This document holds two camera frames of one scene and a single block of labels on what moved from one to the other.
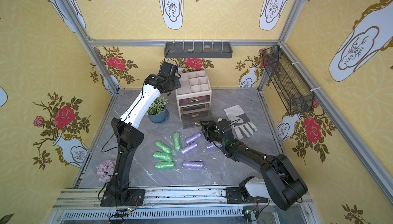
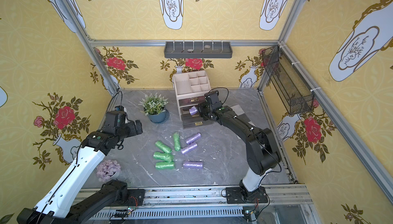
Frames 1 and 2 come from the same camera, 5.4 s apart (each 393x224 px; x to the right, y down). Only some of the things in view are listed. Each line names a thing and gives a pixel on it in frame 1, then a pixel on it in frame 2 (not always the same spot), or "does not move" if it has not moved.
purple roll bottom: [193, 164] does not move
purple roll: [212, 145] to [193, 110]
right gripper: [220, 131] to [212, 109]
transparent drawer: [191, 117] does not move
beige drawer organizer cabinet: [194, 98] does not move
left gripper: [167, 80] to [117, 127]
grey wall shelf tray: [198, 49] does not move
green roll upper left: [164, 148] does not move
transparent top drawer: [194, 100] does not move
